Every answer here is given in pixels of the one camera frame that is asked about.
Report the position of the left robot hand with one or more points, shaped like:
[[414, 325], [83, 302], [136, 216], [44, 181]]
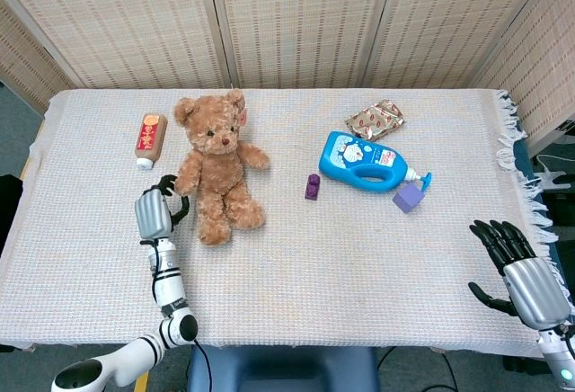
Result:
[[155, 212]]

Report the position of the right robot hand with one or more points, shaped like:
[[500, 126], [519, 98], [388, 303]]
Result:
[[532, 291]]

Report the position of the brown teddy bear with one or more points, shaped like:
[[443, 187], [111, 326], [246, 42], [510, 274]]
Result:
[[222, 167]]

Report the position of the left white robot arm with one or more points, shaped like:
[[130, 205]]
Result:
[[157, 315]]

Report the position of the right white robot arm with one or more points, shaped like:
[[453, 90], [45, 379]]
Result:
[[557, 356]]

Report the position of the brown bottle with red label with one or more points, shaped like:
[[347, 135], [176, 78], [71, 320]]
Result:
[[150, 140]]

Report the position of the white equipment beside table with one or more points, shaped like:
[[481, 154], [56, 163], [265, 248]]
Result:
[[554, 171]]

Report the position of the white woven tablecloth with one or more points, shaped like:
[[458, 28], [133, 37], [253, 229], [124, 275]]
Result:
[[287, 266]]

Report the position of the black object at table edge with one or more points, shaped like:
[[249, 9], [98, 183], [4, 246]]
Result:
[[10, 203]]

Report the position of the light purple foam cube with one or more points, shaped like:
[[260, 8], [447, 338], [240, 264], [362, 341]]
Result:
[[408, 197]]

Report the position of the dark purple toy block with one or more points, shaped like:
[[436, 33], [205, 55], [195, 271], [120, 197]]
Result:
[[312, 186]]

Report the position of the blue pump detergent bottle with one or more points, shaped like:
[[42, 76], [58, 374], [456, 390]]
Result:
[[359, 160]]

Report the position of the gold and red snack packet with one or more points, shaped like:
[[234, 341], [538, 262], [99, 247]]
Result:
[[376, 118]]

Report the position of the woven folding screen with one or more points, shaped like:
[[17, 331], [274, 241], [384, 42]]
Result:
[[287, 19]]

